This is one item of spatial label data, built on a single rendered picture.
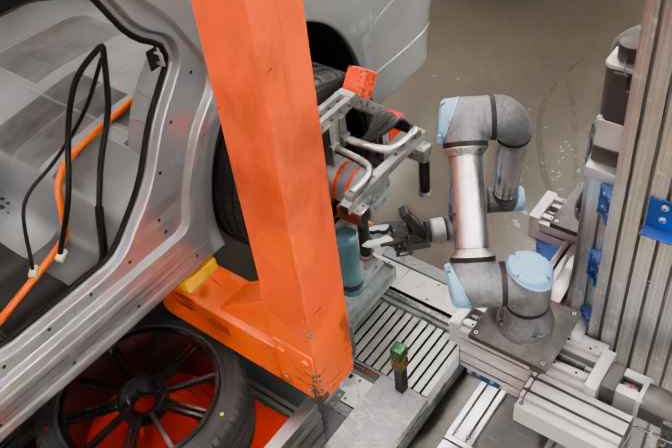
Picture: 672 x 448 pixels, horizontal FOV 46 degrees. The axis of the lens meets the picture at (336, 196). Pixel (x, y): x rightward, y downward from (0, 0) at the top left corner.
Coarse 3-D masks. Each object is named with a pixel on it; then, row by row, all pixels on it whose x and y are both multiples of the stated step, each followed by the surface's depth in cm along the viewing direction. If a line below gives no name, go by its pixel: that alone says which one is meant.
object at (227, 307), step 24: (216, 288) 252; (240, 288) 251; (192, 312) 256; (216, 312) 245; (240, 312) 238; (264, 312) 228; (216, 336) 255; (240, 336) 243; (264, 336) 236; (264, 360) 243
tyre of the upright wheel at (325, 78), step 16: (320, 64) 262; (320, 80) 246; (336, 80) 252; (320, 96) 248; (224, 144) 244; (224, 160) 244; (368, 160) 286; (224, 176) 246; (224, 192) 247; (224, 208) 252; (240, 208) 245; (224, 224) 258; (240, 224) 250; (240, 240) 265
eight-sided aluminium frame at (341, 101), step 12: (336, 96) 248; (348, 96) 247; (360, 96) 250; (324, 108) 244; (336, 108) 243; (348, 108) 248; (360, 108) 253; (372, 108) 261; (384, 108) 265; (324, 120) 239; (336, 120) 244; (384, 144) 274; (372, 156) 281; (384, 156) 277; (336, 228) 276
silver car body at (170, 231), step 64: (0, 0) 328; (64, 0) 347; (128, 0) 197; (320, 0) 253; (384, 0) 283; (0, 64) 299; (64, 64) 293; (128, 64) 289; (192, 64) 220; (384, 64) 298; (0, 128) 272; (64, 128) 266; (128, 128) 253; (192, 128) 229; (0, 192) 277; (64, 192) 249; (128, 192) 239; (192, 192) 235; (0, 256) 256; (64, 256) 241; (128, 256) 226; (192, 256) 246; (0, 320) 229; (64, 320) 215; (128, 320) 232; (0, 384) 203; (64, 384) 220
